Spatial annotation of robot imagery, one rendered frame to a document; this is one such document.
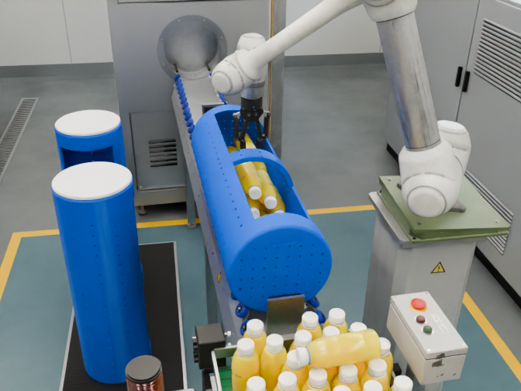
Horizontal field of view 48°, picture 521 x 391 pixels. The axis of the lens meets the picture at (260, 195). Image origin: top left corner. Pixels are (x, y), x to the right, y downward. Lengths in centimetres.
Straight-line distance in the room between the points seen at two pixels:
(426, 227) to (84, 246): 117
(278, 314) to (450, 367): 44
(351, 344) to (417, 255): 74
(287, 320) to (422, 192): 51
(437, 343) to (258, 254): 48
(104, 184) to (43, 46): 464
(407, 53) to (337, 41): 527
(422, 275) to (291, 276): 61
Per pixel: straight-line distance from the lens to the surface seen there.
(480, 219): 201
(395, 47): 162
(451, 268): 207
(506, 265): 340
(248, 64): 180
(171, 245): 333
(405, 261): 199
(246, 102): 201
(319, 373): 131
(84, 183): 215
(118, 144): 264
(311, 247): 153
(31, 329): 318
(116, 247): 217
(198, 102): 314
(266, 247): 149
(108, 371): 255
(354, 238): 370
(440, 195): 168
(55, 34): 663
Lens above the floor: 202
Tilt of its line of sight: 30 degrees down
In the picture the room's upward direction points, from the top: 1 degrees clockwise
